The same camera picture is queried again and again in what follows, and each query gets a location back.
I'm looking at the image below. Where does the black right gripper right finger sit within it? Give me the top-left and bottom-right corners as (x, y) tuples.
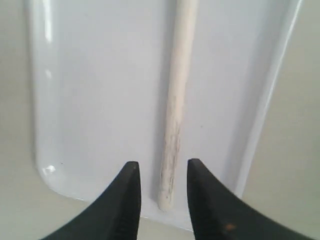
(186, 158), (286, 240)

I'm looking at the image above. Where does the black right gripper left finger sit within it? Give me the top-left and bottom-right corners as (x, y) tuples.
(45, 161), (142, 240)

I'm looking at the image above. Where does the white wooden drumstick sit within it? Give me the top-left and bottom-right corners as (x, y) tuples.
(157, 0), (199, 212)

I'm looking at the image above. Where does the white plastic tray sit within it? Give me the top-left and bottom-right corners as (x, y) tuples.
(25, 0), (302, 230)

